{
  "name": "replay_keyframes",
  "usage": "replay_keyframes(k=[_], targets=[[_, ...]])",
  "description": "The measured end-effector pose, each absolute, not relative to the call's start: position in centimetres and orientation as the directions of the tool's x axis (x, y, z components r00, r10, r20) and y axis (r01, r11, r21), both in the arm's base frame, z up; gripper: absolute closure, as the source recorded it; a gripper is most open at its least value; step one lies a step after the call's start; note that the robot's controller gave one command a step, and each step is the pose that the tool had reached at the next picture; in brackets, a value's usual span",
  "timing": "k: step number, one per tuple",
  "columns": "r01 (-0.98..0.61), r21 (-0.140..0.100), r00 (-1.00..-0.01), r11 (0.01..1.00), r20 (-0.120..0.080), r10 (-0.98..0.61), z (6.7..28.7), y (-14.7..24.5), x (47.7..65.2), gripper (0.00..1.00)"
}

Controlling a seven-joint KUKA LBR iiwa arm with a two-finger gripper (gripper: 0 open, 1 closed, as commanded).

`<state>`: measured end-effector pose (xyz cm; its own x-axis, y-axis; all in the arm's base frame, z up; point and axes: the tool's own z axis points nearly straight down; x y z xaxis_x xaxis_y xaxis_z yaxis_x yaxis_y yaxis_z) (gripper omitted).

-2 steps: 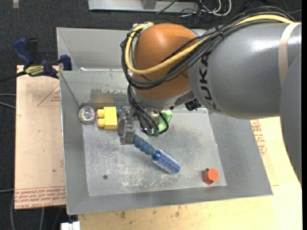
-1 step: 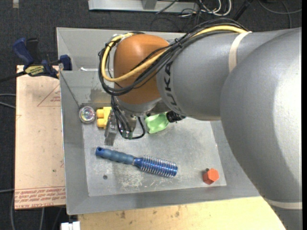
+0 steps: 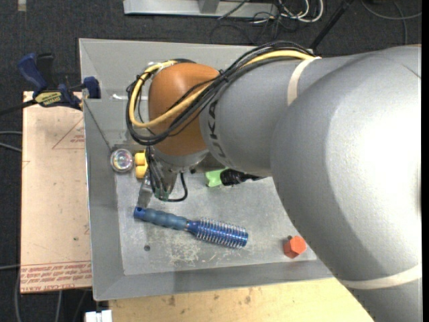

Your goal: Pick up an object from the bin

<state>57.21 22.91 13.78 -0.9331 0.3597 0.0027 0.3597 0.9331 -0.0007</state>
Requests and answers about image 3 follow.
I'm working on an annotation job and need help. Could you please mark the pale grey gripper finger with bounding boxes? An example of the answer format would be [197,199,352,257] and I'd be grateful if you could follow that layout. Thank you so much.
[136,175,156,210]

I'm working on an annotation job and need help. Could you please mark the yellow toy block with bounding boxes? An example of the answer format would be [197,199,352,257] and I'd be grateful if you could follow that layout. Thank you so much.
[133,150,149,180]

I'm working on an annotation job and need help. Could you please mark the clear round glass thing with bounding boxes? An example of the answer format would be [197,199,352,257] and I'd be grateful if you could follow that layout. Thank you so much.
[109,148,135,173]

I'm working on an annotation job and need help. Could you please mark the light green and black object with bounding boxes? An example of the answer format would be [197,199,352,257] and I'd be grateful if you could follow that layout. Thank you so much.
[204,167,265,189]

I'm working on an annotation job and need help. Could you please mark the blue hairbrush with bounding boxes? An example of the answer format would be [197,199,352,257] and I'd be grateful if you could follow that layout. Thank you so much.
[133,206,249,249]

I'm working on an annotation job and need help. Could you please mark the grey metal bin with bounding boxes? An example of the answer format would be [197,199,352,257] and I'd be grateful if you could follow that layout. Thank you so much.
[78,38,336,302]

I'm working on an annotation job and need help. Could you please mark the brown cardboard board, red print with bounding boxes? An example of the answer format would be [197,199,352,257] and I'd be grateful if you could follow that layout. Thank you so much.
[19,91,93,294]

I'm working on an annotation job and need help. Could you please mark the orange-red hexagonal block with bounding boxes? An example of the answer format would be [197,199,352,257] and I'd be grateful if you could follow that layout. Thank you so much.
[283,235,308,260]

